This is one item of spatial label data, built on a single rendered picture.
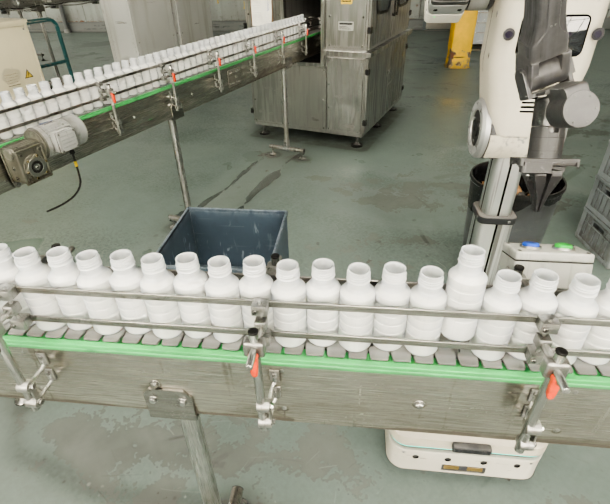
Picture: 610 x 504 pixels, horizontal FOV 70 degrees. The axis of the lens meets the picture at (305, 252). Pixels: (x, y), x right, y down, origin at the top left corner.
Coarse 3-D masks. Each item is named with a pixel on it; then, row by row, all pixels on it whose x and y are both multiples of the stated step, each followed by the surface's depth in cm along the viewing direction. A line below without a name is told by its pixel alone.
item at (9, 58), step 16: (0, 32) 370; (16, 32) 382; (0, 48) 373; (16, 48) 385; (32, 48) 397; (0, 64) 376; (16, 64) 388; (32, 64) 401; (0, 80) 379; (16, 80) 390; (32, 80) 404; (0, 96) 381
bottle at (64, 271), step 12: (48, 252) 77; (60, 252) 79; (60, 264) 76; (72, 264) 78; (48, 276) 78; (60, 276) 77; (72, 276) 78; (72, 288) 78; (60, 300) 79; (72, 300) 79; (72, 312) 81; (84, 312) 82; (72, 324) 82; (84, 324) 83
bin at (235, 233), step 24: (192, 216) 137; (216, 216) 136; (240, 216) 135; (264, 216) 134; (168, 240) 121; (192, 240) 140; (216, 240) 141; (240, 240) 140; (264, 240) 139; (168, 264) 122; (240, 264) 145
